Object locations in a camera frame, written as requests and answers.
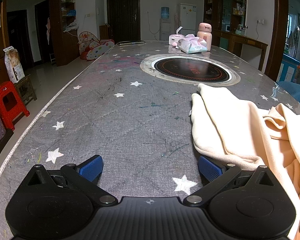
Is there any dark flat phone on table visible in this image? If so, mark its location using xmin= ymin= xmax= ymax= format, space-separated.
xmin=117 ymin=40 xmax=145 ymax=46

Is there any white refrigerator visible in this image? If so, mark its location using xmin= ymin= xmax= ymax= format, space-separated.
xmin=177 ymin=3 xmax=197 ymax=36

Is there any wet wipes pack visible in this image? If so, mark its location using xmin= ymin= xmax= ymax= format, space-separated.
xmin=177 ymin=34 xmax=207 ymax=54

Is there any dark wooden side table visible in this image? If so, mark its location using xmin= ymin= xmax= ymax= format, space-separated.
xmin=212 ymin=30 xmax=268 ymax=71

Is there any pink thermos bottle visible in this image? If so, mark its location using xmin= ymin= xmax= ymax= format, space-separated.
xmin=197 ymin=23 xmax=212 ymax=51

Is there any colourful kids play tent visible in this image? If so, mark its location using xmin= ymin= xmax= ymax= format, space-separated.
xmin=78 ymin=31 xmax=115 ymax=61

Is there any red plastic stool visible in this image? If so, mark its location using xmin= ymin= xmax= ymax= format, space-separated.
xmin=0 ymin=81 xmax=30 ymax=130

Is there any blue sofa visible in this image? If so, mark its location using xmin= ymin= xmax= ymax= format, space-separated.
xmin=277 ymin=81 xmax=300 ymax=103

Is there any water dispenser with bottle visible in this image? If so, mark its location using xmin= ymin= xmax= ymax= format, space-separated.
xmin=159 ymin=7 xmax=171 ymax=41

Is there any round induction cooktop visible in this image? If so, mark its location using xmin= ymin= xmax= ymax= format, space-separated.
xmin=140 ymin=54 xmax=241 ymax=87

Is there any cream white garment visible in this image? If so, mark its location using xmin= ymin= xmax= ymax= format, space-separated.
xmin=191 ymin=84 xmax=300 ymax=239

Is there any white printed paper bag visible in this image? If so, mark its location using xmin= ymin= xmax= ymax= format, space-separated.
xmin=3 ymin=46 xmax=25 ymax=83

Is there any small wooden stool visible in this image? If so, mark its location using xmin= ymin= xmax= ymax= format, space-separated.
xmin=14 ymin=74 xmax=37 ymax=105

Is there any dark wooden shelf cabinet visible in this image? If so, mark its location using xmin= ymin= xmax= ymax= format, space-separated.
xmin=49 ymin=0 xmax=79 ymax=66

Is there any pink tissue box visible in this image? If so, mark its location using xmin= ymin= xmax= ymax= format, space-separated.
xmin=168 ymin=26 xmax=185 ymax=46

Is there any dark wooden door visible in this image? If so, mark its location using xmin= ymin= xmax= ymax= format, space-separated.
xmin=106 ymin=0 xmax=141 ymax=43

